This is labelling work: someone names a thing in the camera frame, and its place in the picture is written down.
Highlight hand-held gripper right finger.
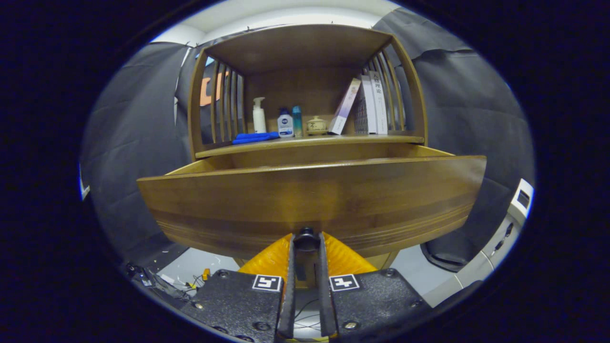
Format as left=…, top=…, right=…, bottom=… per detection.
left=317, top=232, right=433, bottom=342

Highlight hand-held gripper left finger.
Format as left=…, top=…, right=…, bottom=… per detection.
left=180, top=232, right=297, bottom=343

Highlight wooden drawer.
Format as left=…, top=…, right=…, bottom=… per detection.
left=137, top=143, right=488, bottom=260

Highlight wooden countertop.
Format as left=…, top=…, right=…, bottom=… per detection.
left=195, top=133, right=425, bottom=159

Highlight wooden cabinet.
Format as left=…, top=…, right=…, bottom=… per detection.
left=188, top=24, right=428, bottom=270

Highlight blue cloth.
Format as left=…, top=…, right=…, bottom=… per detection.
left=232, top=131, right=281, bottom=145

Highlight white machine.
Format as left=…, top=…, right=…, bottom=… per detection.
left=422, top=179, right=534, bottom=308

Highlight beige lidded teacup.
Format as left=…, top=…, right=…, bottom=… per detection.
left=306, top=116, right=328, bottom=136

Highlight white bottle blue cap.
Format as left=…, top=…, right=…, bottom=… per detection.
left=277, top=108, right=295, bottom=138

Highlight white pump bottle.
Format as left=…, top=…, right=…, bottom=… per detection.
left=253, top=97, right=267, bottom=134

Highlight purple and white book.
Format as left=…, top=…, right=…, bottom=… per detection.
left=328, top=78, right=362, bottom=135

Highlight floor cables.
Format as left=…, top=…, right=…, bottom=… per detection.
left=125, top=261, right=213, bottom=301

